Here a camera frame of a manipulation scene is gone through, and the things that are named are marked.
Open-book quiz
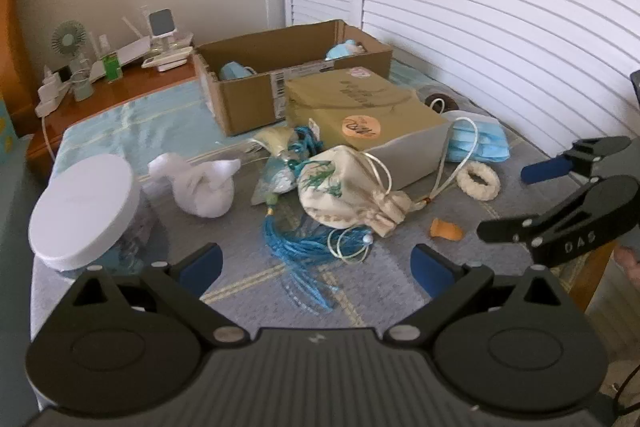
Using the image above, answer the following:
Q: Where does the blue tassel cord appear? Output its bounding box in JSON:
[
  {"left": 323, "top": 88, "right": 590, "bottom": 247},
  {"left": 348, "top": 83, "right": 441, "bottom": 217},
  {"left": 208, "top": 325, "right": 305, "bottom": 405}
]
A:
[{"left": 264, "top": 204, "right": 373, "bottom": 313}]

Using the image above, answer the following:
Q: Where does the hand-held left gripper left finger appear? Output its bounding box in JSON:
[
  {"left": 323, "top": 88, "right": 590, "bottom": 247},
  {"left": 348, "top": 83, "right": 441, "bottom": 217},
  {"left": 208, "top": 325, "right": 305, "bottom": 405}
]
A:
[{"left": 70, "top": 243, "right": 251, "bottom": 347}]

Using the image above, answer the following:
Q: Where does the grey checked blanket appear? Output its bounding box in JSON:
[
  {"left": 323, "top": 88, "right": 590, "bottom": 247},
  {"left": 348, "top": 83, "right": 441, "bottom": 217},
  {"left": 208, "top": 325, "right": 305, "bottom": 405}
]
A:
[{"left": 30, "top": 107, "right": 621, "bottom": 333}]

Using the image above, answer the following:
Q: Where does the white cloth bundle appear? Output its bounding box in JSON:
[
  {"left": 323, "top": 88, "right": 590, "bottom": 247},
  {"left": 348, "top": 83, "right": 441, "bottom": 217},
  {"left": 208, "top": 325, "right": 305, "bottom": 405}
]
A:
[{"left": 148, "top": 153, "right": 242, "bottom": 219}]

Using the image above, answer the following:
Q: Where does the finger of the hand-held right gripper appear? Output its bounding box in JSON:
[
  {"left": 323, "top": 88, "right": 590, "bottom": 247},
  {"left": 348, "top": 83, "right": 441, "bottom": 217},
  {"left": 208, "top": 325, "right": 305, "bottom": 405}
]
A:
[
  {"left": 476, "top": 174, "right": 640, "bottom": 268},
  {"left": 521, "top": 137, "right": 632, "bottom": 185}
]

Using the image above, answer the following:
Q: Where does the light blue soft item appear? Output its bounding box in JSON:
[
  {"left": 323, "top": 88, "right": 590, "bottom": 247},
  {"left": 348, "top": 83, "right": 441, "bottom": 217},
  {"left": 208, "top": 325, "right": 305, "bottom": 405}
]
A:
[{"left": 218, "top": 61, "right": 259, "bottom": 82}]

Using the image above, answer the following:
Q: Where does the green bottle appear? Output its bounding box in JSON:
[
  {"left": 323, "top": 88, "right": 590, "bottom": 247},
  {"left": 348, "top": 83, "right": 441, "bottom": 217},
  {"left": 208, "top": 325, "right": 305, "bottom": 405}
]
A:
[{"left": 102, "top": 51, "right": 124, "bottom": 83}]

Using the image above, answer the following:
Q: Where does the gold paper gift box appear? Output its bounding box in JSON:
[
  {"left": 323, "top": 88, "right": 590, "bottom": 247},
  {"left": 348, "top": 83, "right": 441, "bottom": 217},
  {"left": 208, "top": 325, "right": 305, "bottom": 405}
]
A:
[{"left": 284, "top": 67, "right": 451, "bottom": 190}]

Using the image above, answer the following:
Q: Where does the stack of blue face masks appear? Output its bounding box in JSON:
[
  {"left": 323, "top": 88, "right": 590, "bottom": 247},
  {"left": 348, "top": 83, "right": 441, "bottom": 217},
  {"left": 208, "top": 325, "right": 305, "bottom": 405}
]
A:
[{"left": 444, "top": 110, "right": 511, "bottom": 164}]

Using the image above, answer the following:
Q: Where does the wooden headboard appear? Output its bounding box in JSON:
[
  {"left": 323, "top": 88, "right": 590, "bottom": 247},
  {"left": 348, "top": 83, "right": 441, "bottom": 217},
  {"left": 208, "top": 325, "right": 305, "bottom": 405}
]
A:
[{"left": 0, "top": 0, "right": 32, "bottom": 138}]

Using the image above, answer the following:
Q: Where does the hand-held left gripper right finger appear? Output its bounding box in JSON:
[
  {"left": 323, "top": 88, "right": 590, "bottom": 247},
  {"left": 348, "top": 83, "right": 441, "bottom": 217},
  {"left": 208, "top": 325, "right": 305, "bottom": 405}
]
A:
[{"left": 384, "top": 243, "right": 563, "bottom": 347}]

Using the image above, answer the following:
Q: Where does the white power strip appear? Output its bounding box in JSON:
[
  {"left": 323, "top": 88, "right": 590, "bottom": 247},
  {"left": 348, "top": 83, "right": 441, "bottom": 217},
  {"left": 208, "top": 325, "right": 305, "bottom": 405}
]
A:
[{"left": 34, "top": 66, "right": 72, "bottom": 118}]

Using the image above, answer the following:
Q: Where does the white phone stand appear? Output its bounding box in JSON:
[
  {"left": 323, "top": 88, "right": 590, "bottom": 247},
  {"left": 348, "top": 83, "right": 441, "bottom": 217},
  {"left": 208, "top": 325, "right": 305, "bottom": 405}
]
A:
[{"left": 148, "top": 9, "right": 177, "bottom": 54}]

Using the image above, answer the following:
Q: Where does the cream drawstring pouch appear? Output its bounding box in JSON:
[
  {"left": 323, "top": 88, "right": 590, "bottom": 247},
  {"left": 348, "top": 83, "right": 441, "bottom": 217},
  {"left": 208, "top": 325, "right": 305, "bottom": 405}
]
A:
[{"left": 297, "top": 145, "right": 412, "bottom": 239}]

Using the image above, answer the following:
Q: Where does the light blue plush toy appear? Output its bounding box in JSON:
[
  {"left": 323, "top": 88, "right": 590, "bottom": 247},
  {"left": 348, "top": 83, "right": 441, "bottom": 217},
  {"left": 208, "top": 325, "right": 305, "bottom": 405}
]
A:
[{"left": 326, "top": 40, "right": 369, "bottom": 60}]

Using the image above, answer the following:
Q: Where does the small green desk fan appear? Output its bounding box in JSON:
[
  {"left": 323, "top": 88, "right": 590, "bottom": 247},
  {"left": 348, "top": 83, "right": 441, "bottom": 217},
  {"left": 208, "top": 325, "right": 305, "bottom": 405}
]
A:
[{"left": 50, "top": 20, "right": 89, "bottom": 75}]

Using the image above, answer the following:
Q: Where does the person's right hand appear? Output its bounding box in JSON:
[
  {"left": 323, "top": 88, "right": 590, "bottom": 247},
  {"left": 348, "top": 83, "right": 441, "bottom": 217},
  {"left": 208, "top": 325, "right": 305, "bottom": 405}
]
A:
[{"left": 614, "top": 244, "right": 640, "bottom": 289}]

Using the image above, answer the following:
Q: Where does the white braided ring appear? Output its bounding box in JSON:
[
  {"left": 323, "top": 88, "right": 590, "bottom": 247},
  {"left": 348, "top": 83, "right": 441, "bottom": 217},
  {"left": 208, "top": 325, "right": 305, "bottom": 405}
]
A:
[{"left": 457, "top": 161, "right": 501, "bottom": 202}]

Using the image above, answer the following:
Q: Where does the clear jar with white lid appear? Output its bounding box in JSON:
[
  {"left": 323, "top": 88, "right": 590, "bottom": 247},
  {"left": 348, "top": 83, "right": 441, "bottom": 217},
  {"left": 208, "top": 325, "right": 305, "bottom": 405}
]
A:
[{"left": 29, "top": 154, "right": 166, "bottom": 278}]

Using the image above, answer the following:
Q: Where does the small orange piece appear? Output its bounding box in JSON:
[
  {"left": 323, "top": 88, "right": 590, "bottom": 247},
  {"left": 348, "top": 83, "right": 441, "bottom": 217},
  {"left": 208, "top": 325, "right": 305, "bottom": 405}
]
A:
[{"left": 431, "top": 218, "right": 464, "bottom": 242}]

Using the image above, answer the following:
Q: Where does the dark tape roll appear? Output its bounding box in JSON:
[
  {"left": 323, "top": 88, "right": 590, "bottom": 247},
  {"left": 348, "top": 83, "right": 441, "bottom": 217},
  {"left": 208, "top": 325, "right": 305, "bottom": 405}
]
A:
[{"left": 424, "top": 91, "right": 465, "bottom": 114}]

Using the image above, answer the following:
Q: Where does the light blue bed sheet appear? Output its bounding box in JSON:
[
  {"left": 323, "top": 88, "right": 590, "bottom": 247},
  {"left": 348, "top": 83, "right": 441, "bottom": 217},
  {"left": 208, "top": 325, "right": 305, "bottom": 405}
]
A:
[{"left": 52, "top": 57, "right": 441, "bottom": 188}]

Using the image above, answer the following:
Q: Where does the wooden nightstand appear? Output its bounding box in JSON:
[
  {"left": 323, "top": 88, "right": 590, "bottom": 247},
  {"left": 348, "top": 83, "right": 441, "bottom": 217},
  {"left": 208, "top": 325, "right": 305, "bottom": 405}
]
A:
[{"left": 25, "top": 56, "right": 201, "bottom": 178}]

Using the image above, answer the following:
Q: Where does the brown cardboard box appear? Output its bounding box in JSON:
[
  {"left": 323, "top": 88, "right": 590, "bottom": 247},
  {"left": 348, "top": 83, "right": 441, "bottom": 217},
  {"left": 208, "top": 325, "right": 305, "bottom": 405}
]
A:
[{"left": 194, "top": 19, "right": 394, "bottom": 138}]

